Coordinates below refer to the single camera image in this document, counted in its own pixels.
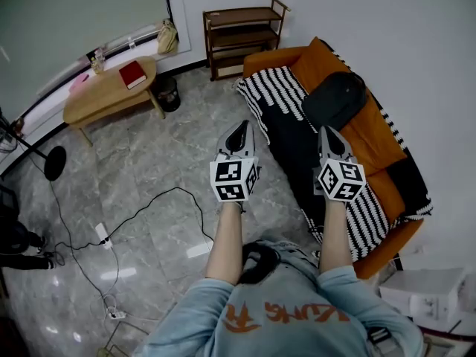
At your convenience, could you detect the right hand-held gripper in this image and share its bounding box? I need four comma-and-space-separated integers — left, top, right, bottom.
313, 125, 368, 203

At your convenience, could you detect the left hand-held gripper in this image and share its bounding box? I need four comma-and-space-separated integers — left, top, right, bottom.
209, 120, 261, 203

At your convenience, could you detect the black backpack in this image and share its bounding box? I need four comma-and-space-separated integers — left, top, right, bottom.
300, 71, 368, 132

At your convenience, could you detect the orange sofa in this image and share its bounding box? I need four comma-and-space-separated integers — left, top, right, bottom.
242, 36, 434, 280

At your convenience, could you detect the person's left forearm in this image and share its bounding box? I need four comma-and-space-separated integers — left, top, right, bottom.
205, 200, 245, 286

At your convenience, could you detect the person's right forearm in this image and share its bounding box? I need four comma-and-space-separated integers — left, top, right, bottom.
318, 198, 354, 274

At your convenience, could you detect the black white striped blanket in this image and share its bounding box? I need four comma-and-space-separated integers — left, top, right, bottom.
234, 39, 434, 263

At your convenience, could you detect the black mesh waste bin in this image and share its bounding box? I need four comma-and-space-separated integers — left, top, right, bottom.
153, 76, 182, 113

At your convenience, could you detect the dark wooden shelf cart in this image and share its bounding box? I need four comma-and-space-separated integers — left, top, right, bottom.
202, 0, 292, 82

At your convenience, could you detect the beige cloth bag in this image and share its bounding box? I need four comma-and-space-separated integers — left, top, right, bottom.
156, 19, 179, 55

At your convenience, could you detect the red book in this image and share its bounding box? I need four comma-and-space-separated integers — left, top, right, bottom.
118, 60, 148, 90

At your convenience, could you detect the light wooden coffee table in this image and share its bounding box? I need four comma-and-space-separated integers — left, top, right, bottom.
62, 55, 167, 147

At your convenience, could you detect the long white power strip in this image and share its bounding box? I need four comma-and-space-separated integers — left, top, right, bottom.
94, 222, 115, 251

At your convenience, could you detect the pink notebook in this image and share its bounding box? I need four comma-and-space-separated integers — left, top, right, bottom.
69, 73, 90, 93

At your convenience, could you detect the light blue printed sweatshirt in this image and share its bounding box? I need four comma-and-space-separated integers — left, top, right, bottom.
133, 239, 425, 357

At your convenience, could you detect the white cardboard box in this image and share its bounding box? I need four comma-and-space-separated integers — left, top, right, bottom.
378, 266, 476, 330

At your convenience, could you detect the black stand with round base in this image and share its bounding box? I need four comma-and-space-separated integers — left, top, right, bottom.
0, 109, 68, 182

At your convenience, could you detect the grey roller blind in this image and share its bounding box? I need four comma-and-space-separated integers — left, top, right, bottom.
0, 0, 174, 107

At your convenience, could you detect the black floor cable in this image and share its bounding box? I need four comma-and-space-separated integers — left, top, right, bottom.
46, 178, 216, 312

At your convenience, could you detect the black white strap buckle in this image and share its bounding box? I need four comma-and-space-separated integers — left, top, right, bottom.
367, 327, 392, 346

